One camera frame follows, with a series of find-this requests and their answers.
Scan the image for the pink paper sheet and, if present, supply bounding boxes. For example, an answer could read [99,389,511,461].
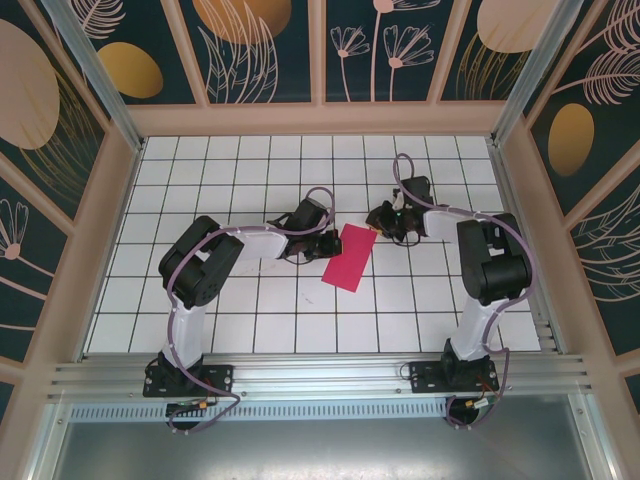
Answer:
[321,223,378,293]

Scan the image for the grey metal sheet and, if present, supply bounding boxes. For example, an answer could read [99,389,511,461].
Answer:
[29,418,619,480]

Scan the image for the long aluminium mounting rail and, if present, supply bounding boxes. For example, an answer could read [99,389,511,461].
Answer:
[47,353,596,401]

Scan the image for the wall panel with pink flowers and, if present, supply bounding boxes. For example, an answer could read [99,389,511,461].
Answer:
[324,0,437,105]

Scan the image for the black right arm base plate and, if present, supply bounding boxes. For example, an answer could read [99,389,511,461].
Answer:
[408,360,499,394]

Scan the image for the perforated metal cable strip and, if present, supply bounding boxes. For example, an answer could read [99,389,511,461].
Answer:
[69,404,454,422]

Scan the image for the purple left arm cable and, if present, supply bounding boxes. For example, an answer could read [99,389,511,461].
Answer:
[166,187,335,434]

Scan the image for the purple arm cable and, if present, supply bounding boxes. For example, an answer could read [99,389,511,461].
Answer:
[166,187,335,434]
[393,153,534,431]

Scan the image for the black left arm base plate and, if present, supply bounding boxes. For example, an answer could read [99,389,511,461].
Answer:
[143,363,235,399]

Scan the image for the wall panel feather and gold oval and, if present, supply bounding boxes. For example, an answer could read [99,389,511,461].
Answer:
[522,0,640,216]

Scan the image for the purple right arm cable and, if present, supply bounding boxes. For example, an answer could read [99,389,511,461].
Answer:
[393,153,534,431]

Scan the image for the aluminium table side rail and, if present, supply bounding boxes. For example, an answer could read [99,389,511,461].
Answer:
[487,142,569,357]

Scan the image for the aluminium corner post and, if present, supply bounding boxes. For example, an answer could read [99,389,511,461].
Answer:
[492,0,584,146]
[42,0,147,154]

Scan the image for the wall panel gold circle feathers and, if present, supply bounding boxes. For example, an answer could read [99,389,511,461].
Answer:
[177,0,315,106]

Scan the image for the wall panel pink circle gold lines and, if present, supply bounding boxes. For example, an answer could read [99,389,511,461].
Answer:
[438,0,549,104]

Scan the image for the wall panel with gold oval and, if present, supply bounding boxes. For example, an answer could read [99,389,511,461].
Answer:
[64,0,201,106]

